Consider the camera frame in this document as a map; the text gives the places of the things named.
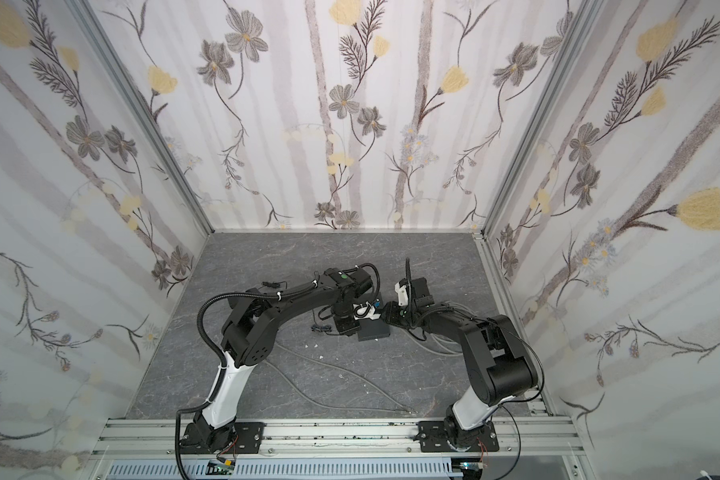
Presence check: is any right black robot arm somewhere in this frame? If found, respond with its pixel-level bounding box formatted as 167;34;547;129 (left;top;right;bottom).
382;260;545;436

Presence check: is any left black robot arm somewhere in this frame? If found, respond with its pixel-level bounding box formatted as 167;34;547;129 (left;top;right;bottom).
174;263;381;457

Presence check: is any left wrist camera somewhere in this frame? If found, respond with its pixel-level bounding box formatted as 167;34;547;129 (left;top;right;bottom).
353;302;380;320

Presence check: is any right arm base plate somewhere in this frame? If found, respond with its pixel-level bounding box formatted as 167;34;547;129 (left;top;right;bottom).
414;419;500;453

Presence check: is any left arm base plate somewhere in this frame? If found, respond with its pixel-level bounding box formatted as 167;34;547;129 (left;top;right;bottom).
179;422;266;454

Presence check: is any white slotted cable duct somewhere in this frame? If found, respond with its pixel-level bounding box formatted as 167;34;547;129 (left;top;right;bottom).
107;458;463;480

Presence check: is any aluminium mounting rail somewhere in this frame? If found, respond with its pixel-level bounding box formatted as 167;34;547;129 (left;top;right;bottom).
89;416;583;460

